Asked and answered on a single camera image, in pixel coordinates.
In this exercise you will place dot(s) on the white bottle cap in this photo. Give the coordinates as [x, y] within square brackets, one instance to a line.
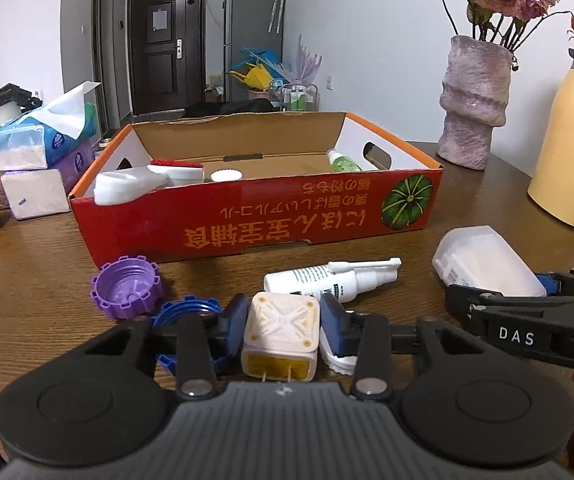
[226, 175]
[339, 364]

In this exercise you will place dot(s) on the clear cart with bottles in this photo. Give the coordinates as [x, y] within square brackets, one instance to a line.
[294, 97]

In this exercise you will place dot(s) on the white yellow square container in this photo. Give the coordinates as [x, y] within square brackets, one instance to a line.
[279, 330]

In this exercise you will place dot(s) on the green spray bottle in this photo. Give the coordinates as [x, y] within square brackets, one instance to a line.
[344, 162]

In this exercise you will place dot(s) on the purple tissue pack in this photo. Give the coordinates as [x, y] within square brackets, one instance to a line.
[74, 162]

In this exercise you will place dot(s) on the purple decorative plant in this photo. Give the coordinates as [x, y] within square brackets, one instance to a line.
[304, 62]

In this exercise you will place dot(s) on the purple bottle cap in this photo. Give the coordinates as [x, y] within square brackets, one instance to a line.
[124, 287]

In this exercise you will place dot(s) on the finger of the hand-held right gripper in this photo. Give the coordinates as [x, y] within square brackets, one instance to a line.
[549, 284]
[467, 297]

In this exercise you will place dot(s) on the red and white lint brush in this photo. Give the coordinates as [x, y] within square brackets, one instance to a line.
[177, 172]

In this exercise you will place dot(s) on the yellow thermos jug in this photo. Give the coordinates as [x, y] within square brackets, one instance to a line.
[572, 140]

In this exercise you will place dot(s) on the black rack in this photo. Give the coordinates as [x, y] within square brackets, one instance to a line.
[4, 97]

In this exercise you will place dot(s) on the red cardboard box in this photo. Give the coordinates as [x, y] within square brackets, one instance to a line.
[267, 220]

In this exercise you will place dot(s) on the grey refrigerator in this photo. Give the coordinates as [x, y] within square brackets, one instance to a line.
[247, 20]

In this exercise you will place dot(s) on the blue bottle cap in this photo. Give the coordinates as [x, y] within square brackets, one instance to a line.
[177, 312]

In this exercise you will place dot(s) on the white wall outlet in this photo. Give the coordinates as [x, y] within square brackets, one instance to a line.
[331, 82]

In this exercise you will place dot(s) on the pink ceramic vase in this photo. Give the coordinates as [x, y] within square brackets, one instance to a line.
[474, 105]

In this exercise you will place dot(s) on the white paper notice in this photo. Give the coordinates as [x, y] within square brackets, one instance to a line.
[160, 19]

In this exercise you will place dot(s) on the translucent white plastic container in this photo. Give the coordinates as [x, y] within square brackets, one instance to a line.
[487, 260]

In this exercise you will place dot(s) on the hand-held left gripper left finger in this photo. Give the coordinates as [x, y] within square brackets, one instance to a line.
[234, 325]

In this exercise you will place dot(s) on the black bag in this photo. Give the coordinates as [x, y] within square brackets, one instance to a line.
[227, 108]

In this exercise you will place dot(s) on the white tissue pack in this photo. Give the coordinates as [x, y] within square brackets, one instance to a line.
[34, 192]

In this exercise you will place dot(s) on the dark brown door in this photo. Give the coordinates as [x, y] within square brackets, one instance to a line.
[167, 60]

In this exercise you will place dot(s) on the blue tissue pack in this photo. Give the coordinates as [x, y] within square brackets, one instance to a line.
[37, 132]

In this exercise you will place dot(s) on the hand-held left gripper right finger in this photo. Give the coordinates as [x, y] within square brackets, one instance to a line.
[332, 327]

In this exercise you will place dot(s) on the white nasal spray bottle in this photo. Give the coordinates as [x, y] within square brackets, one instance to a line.
[307, 280]

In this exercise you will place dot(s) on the white folded umbrella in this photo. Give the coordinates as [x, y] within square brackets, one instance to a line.
[277, 0]

